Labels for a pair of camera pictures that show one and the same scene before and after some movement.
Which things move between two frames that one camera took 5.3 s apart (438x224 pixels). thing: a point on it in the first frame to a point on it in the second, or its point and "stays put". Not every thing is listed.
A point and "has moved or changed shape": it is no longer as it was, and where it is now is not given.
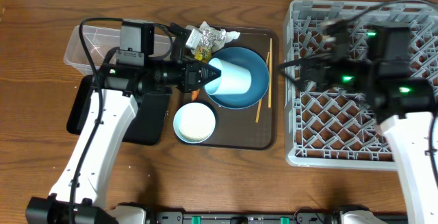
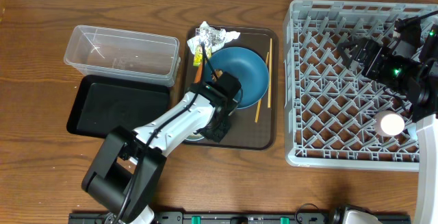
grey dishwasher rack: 337,128 stays put
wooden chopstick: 269,90 stays put
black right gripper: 321,63 to 379,53
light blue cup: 233,79 has moved or changed shape
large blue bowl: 259,78 stays put
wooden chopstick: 261,100 stays put
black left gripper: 190,77 to 221,133
